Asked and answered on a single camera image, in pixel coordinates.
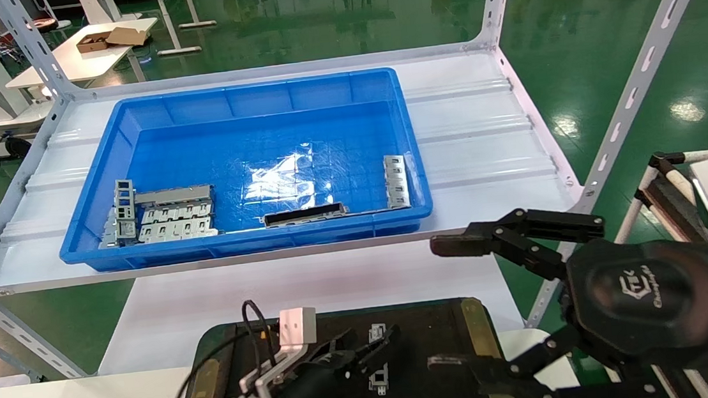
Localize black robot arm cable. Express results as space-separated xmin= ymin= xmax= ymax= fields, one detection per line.
xmin=146 ymin=298 xmax=282 ymax=398

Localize white metal shelf rack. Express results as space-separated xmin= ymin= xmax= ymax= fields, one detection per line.
xmin=0 ymin=0 xmax=708 ymax=386

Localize brown cardboard box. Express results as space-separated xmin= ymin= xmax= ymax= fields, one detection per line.
xmin=75 ymin=24 xmax=151 ymax=54

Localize thin black power cable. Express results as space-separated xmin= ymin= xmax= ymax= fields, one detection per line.
xmin=0 ymin=128 xmax=36 ymax=174

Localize blue plastic bin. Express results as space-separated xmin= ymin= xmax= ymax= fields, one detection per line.
xmin=46 ymin=65 xmax=437 ymax=275

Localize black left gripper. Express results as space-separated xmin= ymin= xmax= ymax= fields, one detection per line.
xmin=275 ymin=323 xmax=407 ymax=398

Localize white tube trolley frame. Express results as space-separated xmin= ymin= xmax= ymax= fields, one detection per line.
xmin=606 ymin=148 xmax=708 ymax=254

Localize flat silver metal part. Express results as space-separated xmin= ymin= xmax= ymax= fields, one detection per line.
xmin=134 ymin=184 xmax=214 ymax=210

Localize silver metal part square holes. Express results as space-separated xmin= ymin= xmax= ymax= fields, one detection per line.
xmin=364 ymin=323 xmax=393 ymax=396

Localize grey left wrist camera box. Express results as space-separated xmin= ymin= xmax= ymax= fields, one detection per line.
xmin=276 ymin=305 xmax=320 ymax=351

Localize silver camera mount bracket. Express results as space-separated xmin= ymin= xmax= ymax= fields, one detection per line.
xmin=221 ymin=342 xmax=315 ymax=398

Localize silver metal part with tabs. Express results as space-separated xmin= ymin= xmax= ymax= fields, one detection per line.
xmin=382 ymin=153 xmax=411 ymax=210

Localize white work table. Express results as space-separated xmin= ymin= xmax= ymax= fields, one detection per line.
xmin=0 ymin=16 xmax=163 ymax=94

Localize silver metal part dark opening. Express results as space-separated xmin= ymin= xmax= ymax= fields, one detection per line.
xmin=263 ymin=201 xmax=349 ymax=228

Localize black container tray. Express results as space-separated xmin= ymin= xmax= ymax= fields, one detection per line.
xmin=167 ymin=294 xmax=513 ymax=398

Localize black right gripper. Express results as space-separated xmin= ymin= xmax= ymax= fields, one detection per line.
xmin=415 ymin=192 xmax=708 ymax=398

